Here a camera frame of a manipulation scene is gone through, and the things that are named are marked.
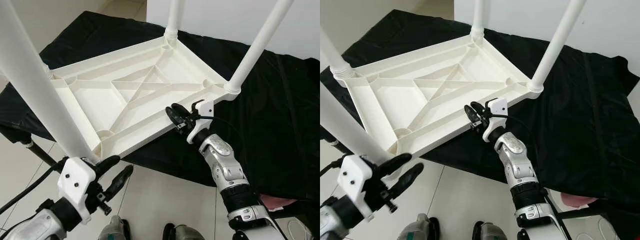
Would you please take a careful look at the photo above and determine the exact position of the black metal table leg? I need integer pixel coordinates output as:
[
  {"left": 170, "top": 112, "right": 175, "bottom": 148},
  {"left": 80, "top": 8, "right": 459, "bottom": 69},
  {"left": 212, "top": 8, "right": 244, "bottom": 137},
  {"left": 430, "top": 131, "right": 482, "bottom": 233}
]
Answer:
[
  {"left": 22, "top": 140, "right": 58, "bottom": 168},
  {"left": 557, "top": 207, "right": 601, "bottom": 221}
]

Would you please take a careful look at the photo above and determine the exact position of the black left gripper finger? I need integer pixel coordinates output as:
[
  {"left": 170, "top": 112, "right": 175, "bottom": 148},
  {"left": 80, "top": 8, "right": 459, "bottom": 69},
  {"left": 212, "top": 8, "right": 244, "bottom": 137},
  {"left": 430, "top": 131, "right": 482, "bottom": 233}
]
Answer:
[
  {"left": 102, "top": 165, "right": 135, "bottom": 202},
  {"left": 377, "top": 152, "right": 413, "bottom": 177},
  {"left": 387, "top": 162, "right": 425, "bottom": 202},
  {"left": 94, "top": 155, "right": 122, "bottom": 177}
]

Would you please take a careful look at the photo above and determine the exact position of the grey right robot leg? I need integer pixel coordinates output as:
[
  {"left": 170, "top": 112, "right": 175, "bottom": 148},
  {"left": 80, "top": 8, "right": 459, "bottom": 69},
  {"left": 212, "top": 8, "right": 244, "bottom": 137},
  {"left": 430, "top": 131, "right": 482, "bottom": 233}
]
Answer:
[
  {"left": 162, "top": 223, "right": 206, "bottom": 240},
  {"left": 472, "top": 221, "right": 513, "bottom": 240}
]

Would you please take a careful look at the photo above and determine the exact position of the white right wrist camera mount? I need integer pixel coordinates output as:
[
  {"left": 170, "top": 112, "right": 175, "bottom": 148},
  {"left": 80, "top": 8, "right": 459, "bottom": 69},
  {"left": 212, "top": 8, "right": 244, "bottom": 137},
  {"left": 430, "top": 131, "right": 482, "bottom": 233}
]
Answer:
[
  {"left": 186, "top": 99, "right": 216, "bottom": 146},
  {"left": 482, "top": 97, "right": 510, "bottom": 143}
]

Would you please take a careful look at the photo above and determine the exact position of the black table cloth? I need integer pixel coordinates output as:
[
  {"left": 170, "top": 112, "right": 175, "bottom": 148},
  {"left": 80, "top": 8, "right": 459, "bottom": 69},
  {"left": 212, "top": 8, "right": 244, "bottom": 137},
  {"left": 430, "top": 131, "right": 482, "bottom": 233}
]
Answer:
[
  {"left": 0, "top": 11, "right": 321, "bottom": 201},
  {"left": 320, "top": 10, "right": 640, "bottom": 240}
]

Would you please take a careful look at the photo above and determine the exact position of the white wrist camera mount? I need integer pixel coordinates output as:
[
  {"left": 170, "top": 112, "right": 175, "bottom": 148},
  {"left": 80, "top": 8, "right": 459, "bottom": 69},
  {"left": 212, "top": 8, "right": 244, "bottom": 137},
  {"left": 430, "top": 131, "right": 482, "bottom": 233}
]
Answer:
[
  {"left": 56, "top": 156, "right": 98, "bottom": 225},
  {"left": 482, "top": 97, "right": 510, "bottom": 143},
  {"left": 186, "top": 99, "right": 216, "bottom": 146},
  {"left": 337, "top": 154, "right": 383, "bottom": 223}
]

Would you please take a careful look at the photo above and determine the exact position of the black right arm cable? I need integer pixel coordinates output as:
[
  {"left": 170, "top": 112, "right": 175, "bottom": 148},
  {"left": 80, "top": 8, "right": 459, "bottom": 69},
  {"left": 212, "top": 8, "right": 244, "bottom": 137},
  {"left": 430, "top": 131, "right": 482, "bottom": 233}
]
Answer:
[
  {"left": 195, "top": 116, "right": 251, "bottom": 166},
  {"left": 492, "top": 114, "right": 546, "bottom": 161}
]

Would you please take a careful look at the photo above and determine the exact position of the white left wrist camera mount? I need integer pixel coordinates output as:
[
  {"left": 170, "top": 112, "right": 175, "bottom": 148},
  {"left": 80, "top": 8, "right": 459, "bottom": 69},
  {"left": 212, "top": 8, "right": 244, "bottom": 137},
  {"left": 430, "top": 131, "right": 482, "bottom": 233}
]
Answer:
[
  {"left": 56, "top": 156, "right": 98, "bottom": 225},
  {"left": 337, "top": 154, "right": 383, "bottom": 223}
]

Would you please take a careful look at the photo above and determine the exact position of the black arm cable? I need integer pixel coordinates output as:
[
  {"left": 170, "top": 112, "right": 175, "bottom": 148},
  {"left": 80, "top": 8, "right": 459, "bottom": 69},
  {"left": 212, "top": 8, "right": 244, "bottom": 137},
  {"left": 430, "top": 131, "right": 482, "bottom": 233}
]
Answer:
[
  {"left": 195, "top": 116, "right": 251, "bottom": 166},
  {"left": 492, "top": 114, "right": 546, "bottom": 161},
  {"left": 0, "top": 157, "right": 68, "bottom": 216},
  {"left": 320, "top": 155, "right": 351, "bottom": 176}
]

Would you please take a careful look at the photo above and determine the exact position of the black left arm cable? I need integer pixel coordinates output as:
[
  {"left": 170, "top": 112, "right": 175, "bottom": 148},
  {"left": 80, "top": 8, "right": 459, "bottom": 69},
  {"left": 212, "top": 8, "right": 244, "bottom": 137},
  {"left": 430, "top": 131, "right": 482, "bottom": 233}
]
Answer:
[
  {"left": 0, "top": 157, "right": 68, "bottom": 216},
  {"left": 320, "top": 155, "right": 351, "bottom": 176}
]

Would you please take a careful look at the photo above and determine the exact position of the white plastic table top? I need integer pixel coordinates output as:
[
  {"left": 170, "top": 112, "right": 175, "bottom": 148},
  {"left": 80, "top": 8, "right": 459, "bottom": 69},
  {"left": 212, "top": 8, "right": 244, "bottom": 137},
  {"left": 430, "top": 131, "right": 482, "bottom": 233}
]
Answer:
[
  {"left": 47, "top": 37, "right": 242, "bottom": 161},
  {"left": 342, "top": 35, "right": 545, "bottom": 168}
]

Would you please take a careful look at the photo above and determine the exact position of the pink cloth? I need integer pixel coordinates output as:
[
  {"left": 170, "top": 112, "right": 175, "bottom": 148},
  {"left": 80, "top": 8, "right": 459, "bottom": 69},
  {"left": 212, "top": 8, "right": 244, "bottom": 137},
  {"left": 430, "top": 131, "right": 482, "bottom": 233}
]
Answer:
[
  {"left": 560, "top": 194, "right": 598, "bottom": 210},
  {"left": 262, "top": 196, "right": 296, "bottom": 211}
]

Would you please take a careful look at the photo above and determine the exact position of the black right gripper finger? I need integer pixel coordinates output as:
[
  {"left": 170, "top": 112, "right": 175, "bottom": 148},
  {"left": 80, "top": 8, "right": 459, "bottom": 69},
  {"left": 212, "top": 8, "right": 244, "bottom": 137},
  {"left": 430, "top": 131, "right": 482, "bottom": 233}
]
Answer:
[
  {"left": 470, "top": 101, "right": 489, "bottom": 119},
  {"left": 165, "top": 106, "right": 186, "bottom": 132},
  {"left": 171, "top": 103, "right": 194, "bottom": 122},
  {"left": 464, "top": 104, "right": 483, "bottom": 130}
]

